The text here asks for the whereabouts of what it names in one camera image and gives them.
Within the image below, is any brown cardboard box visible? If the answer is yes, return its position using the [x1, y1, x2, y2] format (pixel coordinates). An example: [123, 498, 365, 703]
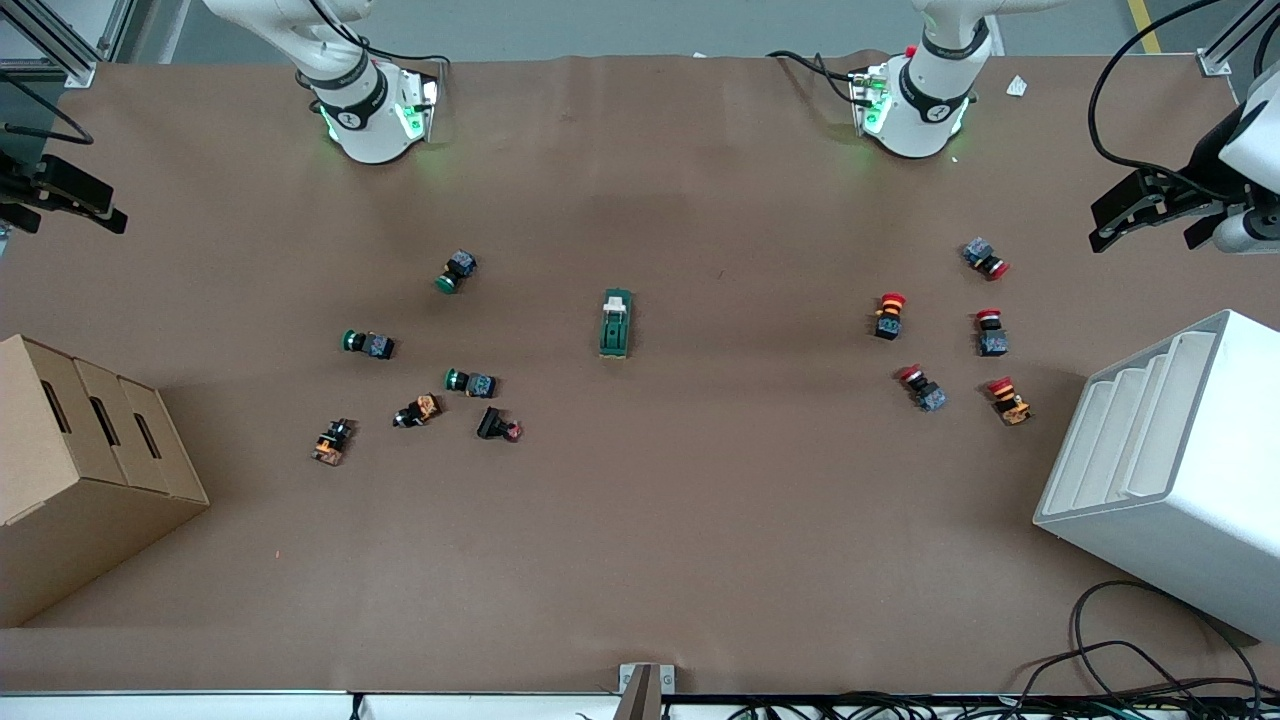
[0, 333, 212, 630]

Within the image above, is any red yellow emergency button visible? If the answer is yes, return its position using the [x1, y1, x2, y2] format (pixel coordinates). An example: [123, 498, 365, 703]
[872, 292, 909, 342]

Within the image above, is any black looped floor cable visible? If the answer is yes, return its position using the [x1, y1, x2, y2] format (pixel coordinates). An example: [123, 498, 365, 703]
[1018, 579, 1267, 701]

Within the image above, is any green load switch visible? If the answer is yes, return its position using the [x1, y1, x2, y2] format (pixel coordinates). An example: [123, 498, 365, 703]
[598, 288, 637, 361]

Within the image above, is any white table edge rail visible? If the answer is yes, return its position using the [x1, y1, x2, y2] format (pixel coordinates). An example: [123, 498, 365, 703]
[0, 689, 623, 720]

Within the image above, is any black arm base cable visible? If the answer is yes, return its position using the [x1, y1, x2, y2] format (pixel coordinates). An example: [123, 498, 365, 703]
[766, 49, 873, 107]

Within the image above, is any aluminium frame profile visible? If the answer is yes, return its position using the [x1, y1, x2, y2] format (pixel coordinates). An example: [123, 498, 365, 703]
[1196, 0, 1280, 78]
[0, 0, 137, 90]

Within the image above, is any brown table cover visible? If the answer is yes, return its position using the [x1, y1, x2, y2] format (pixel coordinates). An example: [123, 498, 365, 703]
[0, 50, 1280, 697]

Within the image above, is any black button with red tip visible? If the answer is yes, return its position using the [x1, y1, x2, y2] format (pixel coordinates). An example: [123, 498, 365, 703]
[476, 405, 524, 444]

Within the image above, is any black orange push button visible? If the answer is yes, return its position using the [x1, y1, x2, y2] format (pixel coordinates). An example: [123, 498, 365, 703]
[311, 418, 356, 467]
[392, 393, 443, 430]

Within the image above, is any red orange emergency button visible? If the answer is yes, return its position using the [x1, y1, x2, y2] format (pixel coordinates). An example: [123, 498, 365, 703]
[986, 376, 1033, 428]

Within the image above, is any white tiered plastic rack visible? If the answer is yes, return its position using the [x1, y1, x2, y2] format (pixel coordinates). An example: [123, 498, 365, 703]
[1032, 308, 1280, 644]

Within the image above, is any black cable bundle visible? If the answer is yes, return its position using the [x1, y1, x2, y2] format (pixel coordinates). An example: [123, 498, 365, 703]
[728, 684, 1280, 720]

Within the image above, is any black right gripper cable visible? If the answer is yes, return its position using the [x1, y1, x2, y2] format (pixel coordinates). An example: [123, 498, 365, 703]
[0, 68, 96, 147]

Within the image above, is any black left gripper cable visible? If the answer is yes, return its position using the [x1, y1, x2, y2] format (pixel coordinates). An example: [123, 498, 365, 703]
[1087, 0, 1280, 201]

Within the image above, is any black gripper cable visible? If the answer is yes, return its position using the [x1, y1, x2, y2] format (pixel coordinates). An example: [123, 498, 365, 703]
[1087, 0, 1280, 201]
[0, 68, 96, 147]

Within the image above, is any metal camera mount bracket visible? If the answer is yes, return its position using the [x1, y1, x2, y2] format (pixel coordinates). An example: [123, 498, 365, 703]
[612, 662, 677, 720]

